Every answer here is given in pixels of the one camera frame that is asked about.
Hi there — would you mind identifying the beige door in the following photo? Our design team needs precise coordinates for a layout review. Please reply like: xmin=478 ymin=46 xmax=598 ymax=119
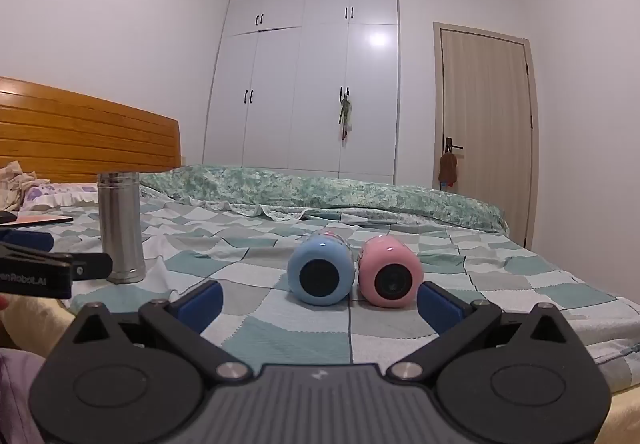
xmin=432 ymin=22 xmax=540 ymax=249

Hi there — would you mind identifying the purple clothing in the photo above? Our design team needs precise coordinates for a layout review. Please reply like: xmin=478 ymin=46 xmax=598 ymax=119
xmin=0 ymin=348 xmax=49 ymax=444

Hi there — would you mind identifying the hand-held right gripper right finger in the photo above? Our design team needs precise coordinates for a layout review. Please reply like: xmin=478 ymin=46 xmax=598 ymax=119
xmin=387 ymin=281 xmax=583 ymax=382

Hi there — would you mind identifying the stainless steel cup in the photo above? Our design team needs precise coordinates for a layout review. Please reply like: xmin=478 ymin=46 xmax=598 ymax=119
xmin=96 ymin=171 xmax=146 ymax=284

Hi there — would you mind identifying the blue cup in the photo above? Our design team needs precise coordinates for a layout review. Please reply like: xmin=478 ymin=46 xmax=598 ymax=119
xmin=287 ymin=231 xmax=356 ymax=308

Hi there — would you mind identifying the beige mattress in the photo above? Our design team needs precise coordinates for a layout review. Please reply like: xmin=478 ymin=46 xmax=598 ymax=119
xmin=0 ymin=291 xmax=640 ymax=444

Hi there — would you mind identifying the checkered bed sheet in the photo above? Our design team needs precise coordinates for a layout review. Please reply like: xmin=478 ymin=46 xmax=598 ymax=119
xmin=0 ymin=184 xmax=640 ymax=377

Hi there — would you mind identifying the pink cup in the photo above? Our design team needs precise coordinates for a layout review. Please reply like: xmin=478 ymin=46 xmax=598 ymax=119
xmin=357 ymin=234 xmax=425 ymax=310

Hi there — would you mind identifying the wooden headboard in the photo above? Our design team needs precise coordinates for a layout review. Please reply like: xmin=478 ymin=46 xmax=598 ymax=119
xmin=0 ymin=76 xmax=181 ymax=173

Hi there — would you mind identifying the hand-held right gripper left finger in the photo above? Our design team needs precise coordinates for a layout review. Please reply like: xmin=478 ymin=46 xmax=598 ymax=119
xmin=60 ymin=280 xmax=253 ymax=382

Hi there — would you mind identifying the purple floral pillow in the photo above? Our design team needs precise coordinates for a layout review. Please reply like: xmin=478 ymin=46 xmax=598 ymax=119
xmin=17 ymin=181 xmax=101 ymax=215

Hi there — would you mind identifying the brown hanging pouch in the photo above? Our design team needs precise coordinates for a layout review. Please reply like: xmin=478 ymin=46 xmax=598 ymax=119
xmin=438 ymin=151 xmax=459 ymax=190

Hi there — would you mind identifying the green floral quilt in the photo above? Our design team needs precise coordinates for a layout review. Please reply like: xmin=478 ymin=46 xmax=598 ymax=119
xmin=139 ymin=164 xmax=509 ymax=233

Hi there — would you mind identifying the pink flat book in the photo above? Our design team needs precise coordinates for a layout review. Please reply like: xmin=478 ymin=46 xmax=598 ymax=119
xmin=0 ymin=213 xmax=75 ymax=227

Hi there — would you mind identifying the green hanging ornament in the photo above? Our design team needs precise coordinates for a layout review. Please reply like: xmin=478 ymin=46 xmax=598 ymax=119
xmin=337 ymin=94 xmax=355 ymax=141

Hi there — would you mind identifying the white wardrobe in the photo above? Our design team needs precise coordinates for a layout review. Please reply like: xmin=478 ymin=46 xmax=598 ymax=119
xmin=202 ymin=0 xmax=401 ymax=184

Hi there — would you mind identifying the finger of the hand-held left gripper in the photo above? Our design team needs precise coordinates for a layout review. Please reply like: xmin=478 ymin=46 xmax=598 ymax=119
xmin=0 ymin=227 xmax=56 ymax=253
xmin=70 ymin=252 xmax=114 ymax=282

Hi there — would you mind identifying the crumpled beige cloth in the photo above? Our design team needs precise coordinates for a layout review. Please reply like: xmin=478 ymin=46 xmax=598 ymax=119
xmin=0 ymin=161 xmax=52 ymax=213

